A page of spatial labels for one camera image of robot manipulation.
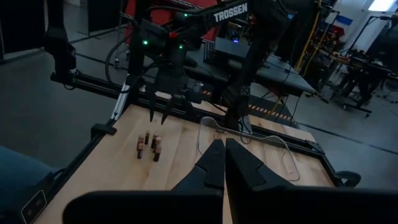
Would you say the white plastic strip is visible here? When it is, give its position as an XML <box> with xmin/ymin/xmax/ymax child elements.
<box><xmin>111</xmin><ymin>74</ymin><xmax>132</xmax><ymax>121</ymax></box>

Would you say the dark grey desk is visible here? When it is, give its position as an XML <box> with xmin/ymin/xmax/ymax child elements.
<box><xmin>183</xmin><ymin>46</ymin><xmax>318</xmax><ymax>97</ymax></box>

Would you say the red tool cabinet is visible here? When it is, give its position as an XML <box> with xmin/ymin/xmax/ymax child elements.
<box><xmin>124</xmin><ymin>0</ymin><xmax>218</xmax><ymax>43</ymax></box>

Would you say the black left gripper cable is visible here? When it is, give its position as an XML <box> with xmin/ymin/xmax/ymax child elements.
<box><xmin>104</xmin><ymin>36</ymin><xmax>137</xmax><ymax>86</ymax></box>

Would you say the dark blue chair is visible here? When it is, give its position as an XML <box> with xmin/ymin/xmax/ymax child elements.
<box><xmin>0</xmin><ymin>145</ymin><xmax>58</xmax><ymax>224</ymax></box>

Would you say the black aluminium table frame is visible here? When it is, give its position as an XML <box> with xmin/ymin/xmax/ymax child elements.
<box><xmin>18</xmin><ymin>0</ymin><xmax>363</xmax><ymax>224</ymax></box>

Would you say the black workbench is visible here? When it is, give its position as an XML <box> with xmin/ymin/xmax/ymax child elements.
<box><xmin>320</xmin><ymin>46</ymin><xmax>398</xmax><ymax>116</ymax></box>

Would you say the blue wall sign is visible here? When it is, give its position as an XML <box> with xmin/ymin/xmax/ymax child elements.
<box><xmin>335</xmin><ymin>14</ymin><xmax>354</xmax><ymax>26</ymax></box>

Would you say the yellow hanging cable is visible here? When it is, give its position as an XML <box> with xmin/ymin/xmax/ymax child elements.
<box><xmin>294</xmin><ymin>0</ymin><xmax>323</xmax><ymax>72</ymax></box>

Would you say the black laptop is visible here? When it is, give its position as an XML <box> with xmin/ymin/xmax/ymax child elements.
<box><xmin>214</xmin><ymin>36</ymin><xmax>251</xmax><ymax>62</ymax></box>

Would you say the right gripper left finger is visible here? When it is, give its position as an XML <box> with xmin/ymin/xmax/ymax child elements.
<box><xmin>62</xmin><ymin>139</ymin><xmax>225</xmax><ymax>224</ymax></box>

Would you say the table edge camera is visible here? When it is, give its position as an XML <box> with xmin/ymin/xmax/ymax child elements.
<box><xmin>21</xmin><ymin>189</ymin><xmax>48</xmax><ymax>224</ymax></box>

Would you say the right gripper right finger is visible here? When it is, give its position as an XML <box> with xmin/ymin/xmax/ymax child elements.
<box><xmin>225</xmin><ymin>138</ymin><xmax>398</xmax><ymax>224</ymax></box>

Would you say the clear plastic tray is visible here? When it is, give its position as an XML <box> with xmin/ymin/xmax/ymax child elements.
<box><xmin>196</xmin><ymin>116</ymin><xmax>302</xmax><ymax>183</ymax></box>

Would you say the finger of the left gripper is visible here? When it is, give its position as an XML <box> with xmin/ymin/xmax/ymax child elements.
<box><xmin>148</xmin><ymin>88</ymin><xmax>157</xmax><ymax>123</ymax></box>
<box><xmin>160</xmin><ymin>98</ymin><xmax>175</xmax><ymax>126</ymax></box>

